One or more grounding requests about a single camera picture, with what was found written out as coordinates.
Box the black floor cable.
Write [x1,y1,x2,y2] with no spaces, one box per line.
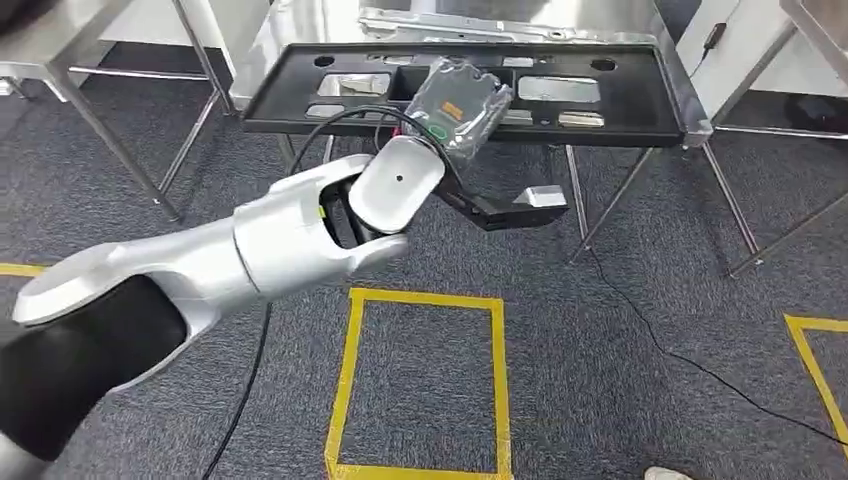
[585,247,848,449]

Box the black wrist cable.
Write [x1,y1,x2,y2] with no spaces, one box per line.
[287,103,466,195]

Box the steel work table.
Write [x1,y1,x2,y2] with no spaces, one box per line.
[712,0,848,279]
[227,0,764,268]
[0,0,237,224]

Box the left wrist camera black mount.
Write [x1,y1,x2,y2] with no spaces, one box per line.
[433,178,570,232]

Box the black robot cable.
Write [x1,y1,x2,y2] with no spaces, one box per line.
[200,301,274,480]

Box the large black plastic panel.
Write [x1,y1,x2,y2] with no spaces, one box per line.
[241,42,685,149]

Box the black inline cable adapter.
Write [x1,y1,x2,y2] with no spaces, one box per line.
[687,21,731,78]

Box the yellow floor tape strip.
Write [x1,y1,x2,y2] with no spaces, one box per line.
[0,262,49,279]

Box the long metal bracket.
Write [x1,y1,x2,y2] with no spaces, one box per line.
[356,5,658,47]

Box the yellow floor tape rectangle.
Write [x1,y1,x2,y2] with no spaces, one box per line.
[323,287,515,480]
[784,313,848,446]

